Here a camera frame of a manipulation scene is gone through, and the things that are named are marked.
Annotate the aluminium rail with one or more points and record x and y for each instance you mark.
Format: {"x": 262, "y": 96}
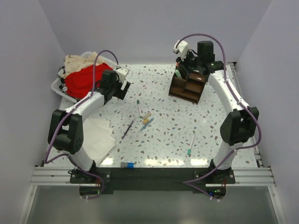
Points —
{"x": 55, "y": 176}
{"x": 244, "y": 120}

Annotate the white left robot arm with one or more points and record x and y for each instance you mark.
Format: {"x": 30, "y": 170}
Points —
{"x": 66, "y": 135}

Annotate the aluminium right side rail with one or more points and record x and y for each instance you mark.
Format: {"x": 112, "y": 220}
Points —
{"x": 244, "y": 120}

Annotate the white folded cloth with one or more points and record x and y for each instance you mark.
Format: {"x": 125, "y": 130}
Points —
{"x": 98, "y": 140}

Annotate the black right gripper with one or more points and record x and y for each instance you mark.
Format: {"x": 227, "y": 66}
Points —
{"x": 182, "y": 64}

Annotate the aluminium front rail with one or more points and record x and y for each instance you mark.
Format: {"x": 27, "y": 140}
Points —
{"x": 55, "y": 176}

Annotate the light green highlighter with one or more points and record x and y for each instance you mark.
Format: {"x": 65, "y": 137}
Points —
{"x": 178, "y": 73}

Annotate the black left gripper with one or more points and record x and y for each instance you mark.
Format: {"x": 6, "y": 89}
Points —
{"x": 122, "y": 93}

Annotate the grey blue cylinder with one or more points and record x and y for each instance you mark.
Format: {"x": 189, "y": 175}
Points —
{"x": 128, "y": 165}

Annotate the red cloth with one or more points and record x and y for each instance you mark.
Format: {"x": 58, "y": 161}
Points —
{"x": 79, "y": 83}

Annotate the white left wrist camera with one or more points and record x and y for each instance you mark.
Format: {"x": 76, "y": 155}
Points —
{"x": 122, "y": 72}

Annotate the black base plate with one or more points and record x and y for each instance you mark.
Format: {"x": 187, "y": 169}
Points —
{"x": 151, "y": 179}

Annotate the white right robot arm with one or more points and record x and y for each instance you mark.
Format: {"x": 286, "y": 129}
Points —
{"x": 230, "y": 131}

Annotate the white plastic basket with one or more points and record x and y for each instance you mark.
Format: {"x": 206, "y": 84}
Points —
{"x": 100, "y": 64}

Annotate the brown wooden desk organizer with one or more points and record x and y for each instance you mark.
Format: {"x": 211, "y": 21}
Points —
{"x": 189, "y": 87}

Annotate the blue pen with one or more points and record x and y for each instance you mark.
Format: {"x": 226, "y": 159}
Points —
{"x": 147, "y": 124}

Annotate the purple black pen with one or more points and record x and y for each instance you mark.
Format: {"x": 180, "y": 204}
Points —
{"x": 128, "y": 128}

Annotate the beige eraser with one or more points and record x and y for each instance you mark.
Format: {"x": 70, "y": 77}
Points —
{"x": 146, "y": 115}

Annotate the beige cloth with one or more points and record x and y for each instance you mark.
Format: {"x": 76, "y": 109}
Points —
{"x": 75, "y": 63}

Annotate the teal capped white marker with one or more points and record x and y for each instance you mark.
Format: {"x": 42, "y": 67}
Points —
{"x": 191, "y": 144}

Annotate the green capped white marker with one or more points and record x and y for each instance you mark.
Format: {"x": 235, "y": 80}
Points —
{"x": 139, "y": 109}

